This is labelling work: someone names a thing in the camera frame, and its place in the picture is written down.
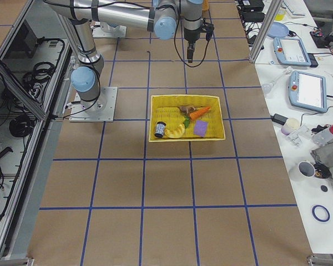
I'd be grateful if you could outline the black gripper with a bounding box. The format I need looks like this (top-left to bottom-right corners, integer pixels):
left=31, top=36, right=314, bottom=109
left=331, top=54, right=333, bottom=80
left=184, top=27, right=201, bottom=63

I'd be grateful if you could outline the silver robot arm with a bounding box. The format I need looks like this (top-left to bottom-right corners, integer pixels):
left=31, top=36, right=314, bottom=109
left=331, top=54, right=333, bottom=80
left=46, top=1, right=214, bottom=114

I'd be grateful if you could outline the orange toy carrot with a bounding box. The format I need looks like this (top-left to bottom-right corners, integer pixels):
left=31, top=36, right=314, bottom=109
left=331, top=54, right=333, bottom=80
left=189, top=106, right=210, bottom=120

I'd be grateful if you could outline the yellow woven basket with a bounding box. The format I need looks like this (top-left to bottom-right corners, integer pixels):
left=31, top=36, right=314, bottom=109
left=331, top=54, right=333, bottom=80
left=149, top=94, right=225, bottom=142

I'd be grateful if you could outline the purple foam block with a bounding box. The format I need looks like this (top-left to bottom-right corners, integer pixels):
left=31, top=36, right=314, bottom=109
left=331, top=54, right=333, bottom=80
left=193, top=120, right=208, bottom=137

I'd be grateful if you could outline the white light bulb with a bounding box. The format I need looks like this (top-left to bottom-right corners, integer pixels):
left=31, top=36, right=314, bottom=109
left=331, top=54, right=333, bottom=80
left=261, top=74, right=287, bottom=95

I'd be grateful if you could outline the blue plastic plate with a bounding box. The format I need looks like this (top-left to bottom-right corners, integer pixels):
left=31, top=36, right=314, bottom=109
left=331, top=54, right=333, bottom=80
left=267, top=22, right=289, bottom=38

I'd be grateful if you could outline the toy croissant bread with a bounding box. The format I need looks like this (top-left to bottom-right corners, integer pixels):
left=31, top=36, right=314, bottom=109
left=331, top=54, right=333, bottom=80
left=164, top=124, right=185, bottom=139

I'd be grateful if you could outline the upper blue teach pendant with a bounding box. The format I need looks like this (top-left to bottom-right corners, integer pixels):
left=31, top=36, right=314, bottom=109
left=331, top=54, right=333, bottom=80
left=273, top=38, right=311, bottom=67

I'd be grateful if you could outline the blue teach pendant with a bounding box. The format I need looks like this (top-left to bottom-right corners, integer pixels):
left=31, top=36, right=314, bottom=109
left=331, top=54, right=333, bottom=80
left=288, top=70, right=327, bottom=113
left=273, top=38, right=311, bottom=67

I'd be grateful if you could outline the black power adapter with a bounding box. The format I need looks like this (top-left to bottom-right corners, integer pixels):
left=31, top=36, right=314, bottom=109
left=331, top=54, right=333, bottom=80
left=270, top=114, right=288, bottom=125

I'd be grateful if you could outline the lower blue teach pendant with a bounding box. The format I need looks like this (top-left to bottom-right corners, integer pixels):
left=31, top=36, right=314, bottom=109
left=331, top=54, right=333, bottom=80
left=288, top=70, right=327, bottom=113

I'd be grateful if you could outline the white lavender cup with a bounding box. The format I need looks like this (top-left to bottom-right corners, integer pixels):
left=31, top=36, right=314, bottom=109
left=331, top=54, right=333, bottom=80
left=281, top=117, right=300, bottom=135

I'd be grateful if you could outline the white mug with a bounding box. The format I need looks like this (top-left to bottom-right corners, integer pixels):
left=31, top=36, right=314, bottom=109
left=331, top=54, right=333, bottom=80
left=289, top=161, right=316, bottom=182

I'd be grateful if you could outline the black bowl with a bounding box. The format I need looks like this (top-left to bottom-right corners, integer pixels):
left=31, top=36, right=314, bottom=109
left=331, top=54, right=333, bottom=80
left=314, top=163, right=332, bottom=179

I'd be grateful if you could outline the black round lid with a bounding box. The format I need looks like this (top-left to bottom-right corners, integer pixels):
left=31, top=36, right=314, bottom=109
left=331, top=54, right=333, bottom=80
left=320, top=185, right=328, bottom=192

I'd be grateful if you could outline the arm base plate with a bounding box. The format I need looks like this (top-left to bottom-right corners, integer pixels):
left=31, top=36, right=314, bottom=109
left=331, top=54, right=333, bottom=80
left=92, top=23, right=127, bottom=39
left=68, top=86, right=118, bottom=122

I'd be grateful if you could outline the aluminium frame post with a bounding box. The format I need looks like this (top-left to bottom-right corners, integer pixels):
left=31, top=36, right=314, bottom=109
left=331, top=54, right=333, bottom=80
left=249, top=0, right=283, bottom=63

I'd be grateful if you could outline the blue tape ring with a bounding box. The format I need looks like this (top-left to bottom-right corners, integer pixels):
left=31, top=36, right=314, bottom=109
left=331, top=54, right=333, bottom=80
left=311, top=204, right=330, bottom=222

